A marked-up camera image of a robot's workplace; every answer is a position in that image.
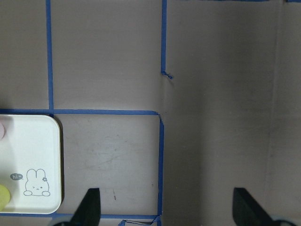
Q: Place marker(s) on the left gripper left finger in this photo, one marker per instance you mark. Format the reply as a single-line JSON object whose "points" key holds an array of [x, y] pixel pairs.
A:
{"points": [[89, 211]]}

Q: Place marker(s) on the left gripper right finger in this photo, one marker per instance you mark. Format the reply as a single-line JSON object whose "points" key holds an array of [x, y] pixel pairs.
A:
{"points": [[246, 211]]}

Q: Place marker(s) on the yellow plastic cup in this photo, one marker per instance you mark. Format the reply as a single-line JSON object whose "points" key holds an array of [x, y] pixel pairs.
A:
{"points": [[4, 197]]}

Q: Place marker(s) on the cream plastic tray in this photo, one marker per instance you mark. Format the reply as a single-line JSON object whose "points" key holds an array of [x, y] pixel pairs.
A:
{"points": [[30, 163]]}

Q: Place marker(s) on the pink plastic cup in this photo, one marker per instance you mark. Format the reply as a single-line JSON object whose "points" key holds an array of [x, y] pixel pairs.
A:
{"points": [[2, 131]]}

